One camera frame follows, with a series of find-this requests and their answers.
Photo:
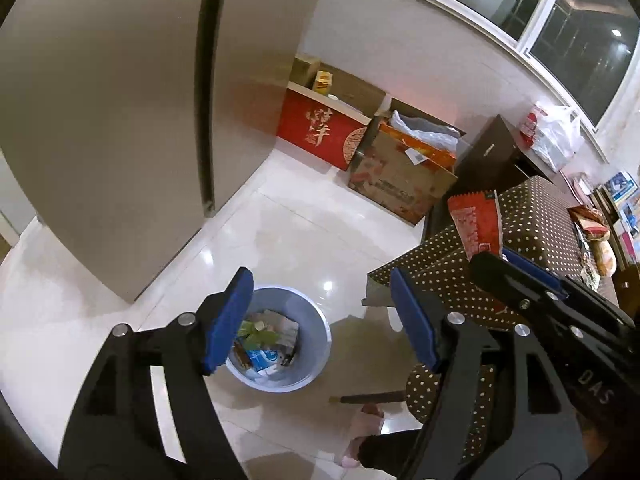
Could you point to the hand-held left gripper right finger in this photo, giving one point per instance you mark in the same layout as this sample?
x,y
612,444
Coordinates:
x,y
415,330

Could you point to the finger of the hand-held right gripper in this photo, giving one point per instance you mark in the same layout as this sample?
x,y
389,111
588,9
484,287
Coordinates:
x,y
510,285
537,269

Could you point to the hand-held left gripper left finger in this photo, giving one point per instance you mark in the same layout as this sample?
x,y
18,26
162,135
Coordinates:
x,y
230,320

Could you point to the green plastic piece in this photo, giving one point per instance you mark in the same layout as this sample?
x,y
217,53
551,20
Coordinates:
x,y
257,332

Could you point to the red snack packet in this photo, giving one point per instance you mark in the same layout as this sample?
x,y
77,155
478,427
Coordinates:
x,y
475,225

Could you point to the blue plastic bin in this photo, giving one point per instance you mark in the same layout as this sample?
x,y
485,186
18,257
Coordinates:
x,y
310,330

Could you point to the pale pink plastic bag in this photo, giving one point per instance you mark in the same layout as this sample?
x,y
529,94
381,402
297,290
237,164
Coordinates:
x,y
602,257

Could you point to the brown red snack bag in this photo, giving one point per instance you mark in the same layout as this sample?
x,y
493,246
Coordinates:
x,y
590,220

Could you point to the pink mat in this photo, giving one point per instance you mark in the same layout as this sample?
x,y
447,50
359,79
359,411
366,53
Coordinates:
x,y
577,185

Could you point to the row of upright books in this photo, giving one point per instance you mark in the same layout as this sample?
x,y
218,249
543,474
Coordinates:
x,y
622,195

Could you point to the dark wooden cabinet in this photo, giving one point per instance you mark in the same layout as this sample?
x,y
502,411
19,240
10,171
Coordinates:
x,y
492,155

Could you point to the person's dark trouser leg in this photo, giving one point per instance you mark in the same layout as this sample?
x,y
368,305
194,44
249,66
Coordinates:
x,y
395,452

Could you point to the white plastic bag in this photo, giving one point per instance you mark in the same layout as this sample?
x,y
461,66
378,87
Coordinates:
x,y
555,132

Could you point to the printed brown cardboard box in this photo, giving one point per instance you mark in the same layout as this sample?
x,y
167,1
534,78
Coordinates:
x,y
395,190

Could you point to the grey plastic bag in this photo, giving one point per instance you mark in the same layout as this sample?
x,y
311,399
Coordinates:
x,y
425,130

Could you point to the red cardboard box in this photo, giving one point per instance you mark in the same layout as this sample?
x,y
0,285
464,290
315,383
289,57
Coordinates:
x,y
320,132

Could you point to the gold double-door refrigerator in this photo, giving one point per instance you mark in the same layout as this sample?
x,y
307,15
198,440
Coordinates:
x,y
110,110

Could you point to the yellow carton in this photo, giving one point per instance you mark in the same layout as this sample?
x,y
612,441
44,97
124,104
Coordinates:
x,y
323,81

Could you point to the small brown cardboard box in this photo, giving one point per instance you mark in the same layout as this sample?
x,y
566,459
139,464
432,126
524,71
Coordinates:
x,y
305,71

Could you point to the sliding glass window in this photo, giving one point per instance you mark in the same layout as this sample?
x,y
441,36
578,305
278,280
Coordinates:
x,y
575,10

